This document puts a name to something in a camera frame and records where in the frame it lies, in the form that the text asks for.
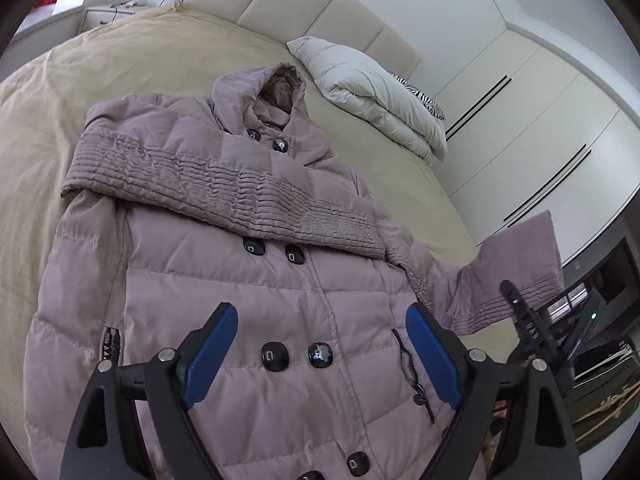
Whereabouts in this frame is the mauve quilted hooded coat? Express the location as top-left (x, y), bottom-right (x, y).
top-left (22, 62), bottom-right (565, 480)

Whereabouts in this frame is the white wardrobe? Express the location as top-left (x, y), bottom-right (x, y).
top-left (415, 0), bottom-right (640, 256)

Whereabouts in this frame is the bed with beige sheet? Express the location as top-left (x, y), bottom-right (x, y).
top-left (0, 0), bottom-right (482, 480)

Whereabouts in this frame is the olive green bag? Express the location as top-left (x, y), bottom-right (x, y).
top-left (570, 340), bottom-right (640, 457)

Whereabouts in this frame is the white window ledge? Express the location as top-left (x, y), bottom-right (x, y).
top-left (12, 7), bottom-right (88, 47)

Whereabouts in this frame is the white folded duvet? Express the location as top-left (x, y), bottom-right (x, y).
top-left (286, 36), bottom-right (448, 163)

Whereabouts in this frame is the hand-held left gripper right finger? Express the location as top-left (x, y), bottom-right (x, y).
top-left (405, 302), bottom-right (583, 480)

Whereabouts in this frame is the white nightstand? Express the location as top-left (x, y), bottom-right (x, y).
top-left (77, 2), bottom-right (173, 36)

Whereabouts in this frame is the zebra print pillow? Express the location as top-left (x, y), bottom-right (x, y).
top-left (390, 74), bottom-right (447, 121)

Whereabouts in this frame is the cream padded headboard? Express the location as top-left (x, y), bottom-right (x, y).
top-left (182, 0), bottom-right (423, 92)

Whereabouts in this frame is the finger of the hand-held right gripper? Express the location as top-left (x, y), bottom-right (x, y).
top-left (500, 280), bottom-right (561, 361)

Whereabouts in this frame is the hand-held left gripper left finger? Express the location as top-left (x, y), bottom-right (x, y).
top-left (59, 302), bottom-right (239, 480)

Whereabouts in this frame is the dark cabinet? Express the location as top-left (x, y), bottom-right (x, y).
top-left (561, 237), bottom-right (640, 343)

